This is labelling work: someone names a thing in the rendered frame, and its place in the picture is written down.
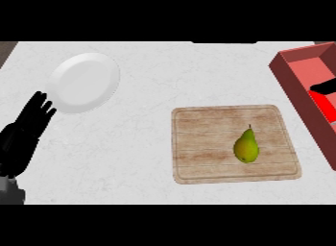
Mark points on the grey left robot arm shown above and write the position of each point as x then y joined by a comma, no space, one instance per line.
8,192

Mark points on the red open cardboard box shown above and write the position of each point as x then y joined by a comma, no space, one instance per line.
311,67

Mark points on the green yellow pear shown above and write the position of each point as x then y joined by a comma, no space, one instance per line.
246,148

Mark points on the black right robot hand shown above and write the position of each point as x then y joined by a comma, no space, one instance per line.
330,85

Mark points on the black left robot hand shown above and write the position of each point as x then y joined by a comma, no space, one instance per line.
21,137

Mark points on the red can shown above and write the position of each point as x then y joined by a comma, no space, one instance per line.
327,107

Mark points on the wooden cutting board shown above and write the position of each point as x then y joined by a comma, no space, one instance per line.
208,144

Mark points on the white round plate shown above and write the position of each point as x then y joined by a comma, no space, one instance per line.
84,82

